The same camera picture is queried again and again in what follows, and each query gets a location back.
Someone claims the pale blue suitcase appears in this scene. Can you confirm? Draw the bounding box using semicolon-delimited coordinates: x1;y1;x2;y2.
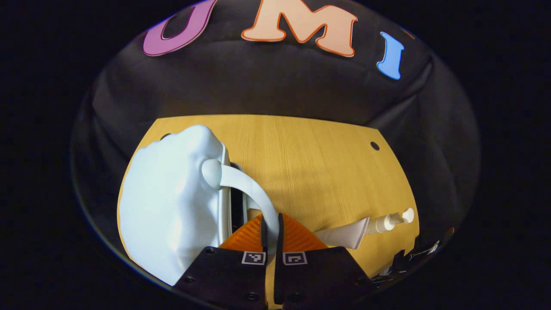
117;125;280;287

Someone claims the black backdrop cloth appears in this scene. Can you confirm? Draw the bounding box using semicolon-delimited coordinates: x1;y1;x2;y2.
71;0;482;267

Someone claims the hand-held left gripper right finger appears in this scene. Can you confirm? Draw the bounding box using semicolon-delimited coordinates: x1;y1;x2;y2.
274;213;375;310

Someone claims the white squeeze tube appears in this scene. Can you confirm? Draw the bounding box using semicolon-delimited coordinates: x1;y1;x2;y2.
314;217;371;250

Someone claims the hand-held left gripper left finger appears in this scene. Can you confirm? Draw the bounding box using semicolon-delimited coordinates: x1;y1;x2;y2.
172;214;268;310

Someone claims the white pump bottle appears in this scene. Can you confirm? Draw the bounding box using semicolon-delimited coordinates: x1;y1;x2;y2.
364;208;415;235

